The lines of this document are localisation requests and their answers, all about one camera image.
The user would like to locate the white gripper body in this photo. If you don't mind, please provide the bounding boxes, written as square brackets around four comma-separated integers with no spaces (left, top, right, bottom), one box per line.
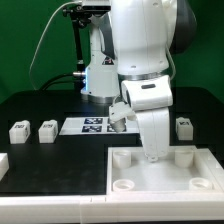
[136,107,170,160]

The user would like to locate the white square tabletop part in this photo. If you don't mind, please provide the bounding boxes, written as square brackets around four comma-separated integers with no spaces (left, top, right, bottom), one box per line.
[107,146,224,194]

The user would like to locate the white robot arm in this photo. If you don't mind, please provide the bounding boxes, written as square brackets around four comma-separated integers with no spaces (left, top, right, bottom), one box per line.
[81,0,196,161]

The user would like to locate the white front obstacle bar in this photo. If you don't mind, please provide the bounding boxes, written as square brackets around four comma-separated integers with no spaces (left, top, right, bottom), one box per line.
[0,193,224,224]

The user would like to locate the white obstacle bar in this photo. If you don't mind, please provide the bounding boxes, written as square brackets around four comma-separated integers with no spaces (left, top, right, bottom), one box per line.
[0,153,9,181]
[0,193,224,224]

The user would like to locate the white sheet with AprilTags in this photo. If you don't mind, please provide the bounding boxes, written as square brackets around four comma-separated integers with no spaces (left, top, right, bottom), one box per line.
[58,116,141,136]

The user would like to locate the white left obstacle bar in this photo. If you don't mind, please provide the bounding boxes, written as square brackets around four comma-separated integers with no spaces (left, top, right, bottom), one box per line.
[0,153,9,181]

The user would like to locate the black cables at base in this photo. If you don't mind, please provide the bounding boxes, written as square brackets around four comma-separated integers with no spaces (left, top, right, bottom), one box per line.
[40,73,84,92]

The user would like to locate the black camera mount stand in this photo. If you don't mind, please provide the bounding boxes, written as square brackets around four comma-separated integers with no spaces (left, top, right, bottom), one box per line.
[62,5,92,90]

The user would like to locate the grey camera on stand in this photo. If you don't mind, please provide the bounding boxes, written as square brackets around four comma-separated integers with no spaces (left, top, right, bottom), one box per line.
[82,0,111,12]

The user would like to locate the grey curved cable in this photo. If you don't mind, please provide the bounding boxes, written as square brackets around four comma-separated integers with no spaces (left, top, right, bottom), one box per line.
[28,0,83,91]

